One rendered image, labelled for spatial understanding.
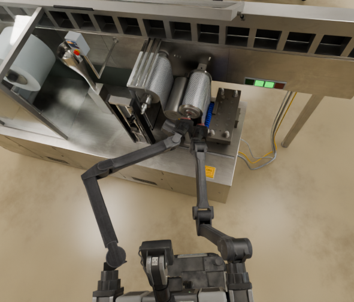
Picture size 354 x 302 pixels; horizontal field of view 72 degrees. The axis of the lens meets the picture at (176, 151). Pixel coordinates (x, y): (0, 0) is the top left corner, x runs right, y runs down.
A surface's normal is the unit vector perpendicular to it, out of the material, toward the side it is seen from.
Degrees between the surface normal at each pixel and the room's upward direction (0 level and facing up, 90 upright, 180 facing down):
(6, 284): 0
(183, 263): 0
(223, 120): 0
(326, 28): 90
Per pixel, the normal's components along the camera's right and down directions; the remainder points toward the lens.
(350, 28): -0.26, 0.91
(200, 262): -0.13, -0.38
